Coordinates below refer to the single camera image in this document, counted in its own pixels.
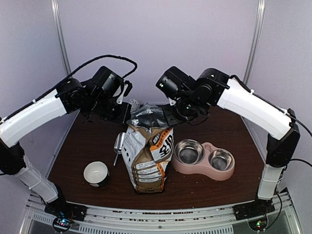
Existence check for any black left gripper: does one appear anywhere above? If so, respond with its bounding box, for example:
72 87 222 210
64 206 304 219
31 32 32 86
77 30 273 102
86 93 131 123

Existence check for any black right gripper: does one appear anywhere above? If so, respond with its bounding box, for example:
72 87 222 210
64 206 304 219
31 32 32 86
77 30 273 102
162 92 204 126

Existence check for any dog food bag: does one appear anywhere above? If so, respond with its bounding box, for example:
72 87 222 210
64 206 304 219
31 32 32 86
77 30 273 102
121 102 174 194

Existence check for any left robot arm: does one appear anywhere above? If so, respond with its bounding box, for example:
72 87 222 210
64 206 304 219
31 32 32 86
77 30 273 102
0 66 133 216

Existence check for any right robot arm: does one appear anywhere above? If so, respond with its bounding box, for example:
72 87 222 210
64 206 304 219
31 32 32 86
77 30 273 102
156 66 300 215

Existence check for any metal food scoop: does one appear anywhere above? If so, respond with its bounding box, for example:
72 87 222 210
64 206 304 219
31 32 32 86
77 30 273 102
113 132 126 166

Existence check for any pink double pet feeder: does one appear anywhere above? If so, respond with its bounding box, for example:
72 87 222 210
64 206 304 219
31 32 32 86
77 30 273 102
172 142 235 181

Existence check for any large steel feeder bowl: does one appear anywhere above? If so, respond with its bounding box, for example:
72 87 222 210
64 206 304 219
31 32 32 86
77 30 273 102
174 139 204 165

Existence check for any white ceramic bowl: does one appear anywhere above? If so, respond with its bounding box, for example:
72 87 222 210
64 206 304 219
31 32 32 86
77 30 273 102
83 161 110 188

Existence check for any small steel feeder bowl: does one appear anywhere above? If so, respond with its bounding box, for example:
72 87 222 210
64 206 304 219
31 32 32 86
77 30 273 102
208 149 234 171

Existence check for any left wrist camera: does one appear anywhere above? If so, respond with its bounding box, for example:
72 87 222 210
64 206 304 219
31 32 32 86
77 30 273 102
117 80 133 105

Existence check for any black braided cable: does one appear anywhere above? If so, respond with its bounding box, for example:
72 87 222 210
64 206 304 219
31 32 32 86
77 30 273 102
0 54 138 122

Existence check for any aluminium front rail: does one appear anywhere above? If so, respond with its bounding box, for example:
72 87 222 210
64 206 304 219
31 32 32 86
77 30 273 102
24 192 298 234

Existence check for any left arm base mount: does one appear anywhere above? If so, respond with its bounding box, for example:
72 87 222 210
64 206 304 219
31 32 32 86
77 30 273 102
40 196 87 234

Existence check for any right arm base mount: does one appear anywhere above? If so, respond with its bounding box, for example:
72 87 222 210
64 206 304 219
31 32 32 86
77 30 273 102
233 198 275 232

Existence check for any right aluminium frame post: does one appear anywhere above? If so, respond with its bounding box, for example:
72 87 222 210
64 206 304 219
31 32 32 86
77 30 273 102
243 0 266 84

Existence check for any aluminium frame post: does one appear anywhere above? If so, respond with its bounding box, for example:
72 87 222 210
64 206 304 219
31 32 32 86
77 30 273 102
243 0 266 84
51 0 71 74

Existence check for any left aluminium frame post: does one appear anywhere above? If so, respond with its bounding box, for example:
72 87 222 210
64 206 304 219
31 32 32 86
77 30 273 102
51 0 71 74

